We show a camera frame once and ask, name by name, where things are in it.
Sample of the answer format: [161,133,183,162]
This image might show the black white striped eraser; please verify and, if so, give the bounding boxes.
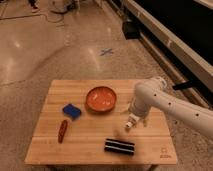
[104,138,135,155]

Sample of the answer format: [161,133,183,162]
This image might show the blue sponge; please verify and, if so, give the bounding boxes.
[62,104,81,119]

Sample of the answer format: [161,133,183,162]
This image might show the person's foot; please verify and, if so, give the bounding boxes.
[28,0,39,13]

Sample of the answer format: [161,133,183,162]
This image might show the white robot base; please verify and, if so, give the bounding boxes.
[49,0,81,14]

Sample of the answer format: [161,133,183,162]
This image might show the long metal rail barrier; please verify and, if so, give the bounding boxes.
[111,0,213,107]

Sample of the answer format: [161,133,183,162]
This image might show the orange bowl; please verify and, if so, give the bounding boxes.
[86,86,117,112]

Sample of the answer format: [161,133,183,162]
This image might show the wooden table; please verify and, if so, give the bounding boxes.
[25,79,177,165]

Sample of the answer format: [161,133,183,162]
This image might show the white tube bottle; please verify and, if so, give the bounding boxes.
[125,114,139,129]

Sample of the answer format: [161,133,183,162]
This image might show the black box on floor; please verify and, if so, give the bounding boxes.
[122,22,140,39]

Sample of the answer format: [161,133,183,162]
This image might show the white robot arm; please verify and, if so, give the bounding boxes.
[129,77,213,141]

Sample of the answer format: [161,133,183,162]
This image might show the red sausage toy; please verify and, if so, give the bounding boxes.
[58,120,68,143]

